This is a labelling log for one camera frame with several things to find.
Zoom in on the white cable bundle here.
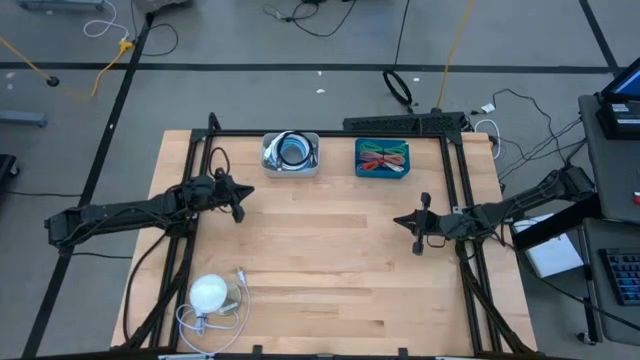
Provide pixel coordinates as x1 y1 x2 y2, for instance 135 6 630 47
262 137 282 172

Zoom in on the white round dome device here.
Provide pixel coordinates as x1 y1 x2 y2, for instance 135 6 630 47
189 273 229 317

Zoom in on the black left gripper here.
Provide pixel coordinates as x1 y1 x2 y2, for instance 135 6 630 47
213 174 255 224

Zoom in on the grey metal base bar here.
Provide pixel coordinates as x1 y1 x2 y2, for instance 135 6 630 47
0 109 49 129
17 0 106 12

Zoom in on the clear round disc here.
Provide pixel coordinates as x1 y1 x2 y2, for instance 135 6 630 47
214 281 244 317

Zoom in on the teal plastic bin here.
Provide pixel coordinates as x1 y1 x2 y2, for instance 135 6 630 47
353 137 413 180

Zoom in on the black keyboard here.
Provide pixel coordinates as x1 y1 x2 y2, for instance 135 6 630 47
598 247 640 307

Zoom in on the white round lamp with cable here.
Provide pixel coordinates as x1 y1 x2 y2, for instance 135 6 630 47
174 267 251 357

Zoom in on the white box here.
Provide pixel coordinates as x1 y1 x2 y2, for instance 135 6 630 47
512 213 585 279

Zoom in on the pink cable bundle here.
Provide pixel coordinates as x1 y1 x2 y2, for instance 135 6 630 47
360 151 407 164

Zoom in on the black laptop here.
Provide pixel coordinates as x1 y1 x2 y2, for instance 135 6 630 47
594 59 640 141

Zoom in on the black desk crossbar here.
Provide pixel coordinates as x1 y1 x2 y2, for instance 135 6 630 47
512 192 601 251

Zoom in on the light blue cable coil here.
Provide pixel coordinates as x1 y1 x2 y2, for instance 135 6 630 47
277 135 311 169
279 142 307 167

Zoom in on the grey desk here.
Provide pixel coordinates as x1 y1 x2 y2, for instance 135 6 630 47
578 92 640 346

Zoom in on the grey plastic bin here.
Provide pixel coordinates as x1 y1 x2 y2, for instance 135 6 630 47
260 131 321 179

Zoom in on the black cable bundle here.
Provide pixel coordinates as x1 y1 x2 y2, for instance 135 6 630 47
276 130 318 171

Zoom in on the yellow floor extension cord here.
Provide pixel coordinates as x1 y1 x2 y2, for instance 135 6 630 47
0 34 136 99

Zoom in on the black aluminium table frame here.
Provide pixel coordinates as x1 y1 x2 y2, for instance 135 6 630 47
119 112 539 360

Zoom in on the yellow hanging cord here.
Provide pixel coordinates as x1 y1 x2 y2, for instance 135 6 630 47
435 0 475 112

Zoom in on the green cable bundle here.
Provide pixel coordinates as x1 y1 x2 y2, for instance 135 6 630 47
358 141 409 155

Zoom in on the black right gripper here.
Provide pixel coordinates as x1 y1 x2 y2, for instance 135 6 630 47
393 192 474 255

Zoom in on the black hanging cable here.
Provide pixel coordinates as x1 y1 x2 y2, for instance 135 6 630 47
382 0 416 114

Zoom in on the orange red cable bundle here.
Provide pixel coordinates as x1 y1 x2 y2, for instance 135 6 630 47
357 158 390 174

